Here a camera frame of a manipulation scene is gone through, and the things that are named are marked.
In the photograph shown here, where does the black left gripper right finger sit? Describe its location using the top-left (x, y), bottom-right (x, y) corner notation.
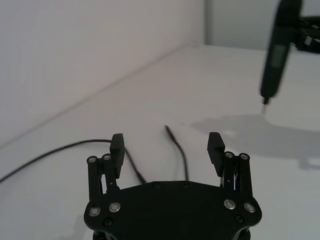
top-left (207, 131), bottom-right (253, 201)

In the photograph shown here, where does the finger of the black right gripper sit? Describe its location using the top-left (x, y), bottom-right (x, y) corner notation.
top-left (290, 26), bottom-right (320, 54)
top-left (298, 15), bottom-right (320, 29)

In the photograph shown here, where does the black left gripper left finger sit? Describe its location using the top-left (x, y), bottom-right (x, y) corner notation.
top-left (86, 133), bottom-right (126, 204)

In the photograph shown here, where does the black electric screwdriver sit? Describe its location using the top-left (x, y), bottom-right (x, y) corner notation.
top-left (258, 0), bottom-right (305, 115)

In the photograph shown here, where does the thin black cable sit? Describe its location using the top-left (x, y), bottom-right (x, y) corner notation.
top-left (0, 124), bottom-right (191, 185)

